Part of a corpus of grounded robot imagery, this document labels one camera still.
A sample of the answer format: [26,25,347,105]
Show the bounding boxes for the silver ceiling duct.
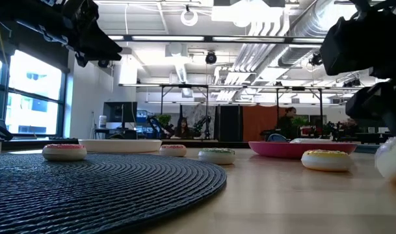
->
[277,0,358,68]

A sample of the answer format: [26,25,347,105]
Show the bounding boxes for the white round plate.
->
[77,138,163,154]

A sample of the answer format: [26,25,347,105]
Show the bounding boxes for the green frosted toy donut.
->
[198,148,237,166]

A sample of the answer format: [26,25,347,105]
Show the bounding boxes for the black metal rig frame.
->
[118,83,325,140]

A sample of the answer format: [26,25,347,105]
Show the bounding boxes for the pink round plate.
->
[248,140,358,160]

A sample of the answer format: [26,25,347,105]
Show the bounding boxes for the black aluminium table frame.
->
[0,137,250,153]

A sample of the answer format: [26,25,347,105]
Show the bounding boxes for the green background plant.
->
[157,113,172,127]

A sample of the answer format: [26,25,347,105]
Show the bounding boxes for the white ring light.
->
[180,8,199,27]

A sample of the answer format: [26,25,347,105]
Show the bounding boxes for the yellow frosted toy donut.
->
[300,149,354,172]

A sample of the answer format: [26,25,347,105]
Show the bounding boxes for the yellow cable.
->
[0,14,9,66]

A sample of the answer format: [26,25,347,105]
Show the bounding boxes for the dark background desk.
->
[94,127,139,140]

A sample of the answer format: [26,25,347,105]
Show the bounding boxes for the black computer monitor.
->
[103,101,139,124]

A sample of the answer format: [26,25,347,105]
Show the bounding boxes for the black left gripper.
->
[12,0,123,68]

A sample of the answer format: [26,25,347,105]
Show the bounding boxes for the pink frosted toy donut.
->
[159,144,188,158]
[42,144,88,162]

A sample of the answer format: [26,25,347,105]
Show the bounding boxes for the round dark woven placemat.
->
[0,152,228,234]

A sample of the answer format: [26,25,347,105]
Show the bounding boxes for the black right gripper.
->
[320,0,396,81]

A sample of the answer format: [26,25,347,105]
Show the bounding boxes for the seated person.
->
[174,116,192,140]

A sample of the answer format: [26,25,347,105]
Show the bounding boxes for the large window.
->
[0,48,67,137]

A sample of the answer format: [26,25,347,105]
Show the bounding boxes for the orange partition panel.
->
[242,105,286,142]

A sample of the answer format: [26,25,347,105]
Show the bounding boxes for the black partition panel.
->
[218,105,243,142]

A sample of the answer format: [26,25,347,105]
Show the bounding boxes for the standing person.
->
[277,106,298,140]

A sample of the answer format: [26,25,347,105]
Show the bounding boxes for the blue chair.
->
[267,133,288,142]

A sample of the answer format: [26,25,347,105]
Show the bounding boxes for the long ceiling light bar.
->
[108,34,325,44]

